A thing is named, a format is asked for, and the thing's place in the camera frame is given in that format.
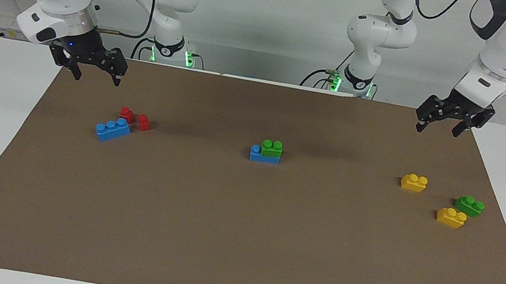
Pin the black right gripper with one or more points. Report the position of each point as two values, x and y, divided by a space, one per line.
87 50

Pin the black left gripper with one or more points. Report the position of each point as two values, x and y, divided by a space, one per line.
457 107

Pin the green two-stud block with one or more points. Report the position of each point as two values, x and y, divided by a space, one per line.
468 206
272 149

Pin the blue three-stud block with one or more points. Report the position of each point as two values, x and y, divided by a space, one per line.
261 158
111 131

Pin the red one-stud block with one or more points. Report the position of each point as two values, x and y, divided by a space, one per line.
126 115
144 123

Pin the yellow two-stud block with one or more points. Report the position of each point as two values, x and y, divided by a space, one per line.
450 219
413 184

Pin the white power box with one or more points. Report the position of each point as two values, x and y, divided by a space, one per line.
5 25

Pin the brown paper mat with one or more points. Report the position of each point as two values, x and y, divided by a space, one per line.
237 233

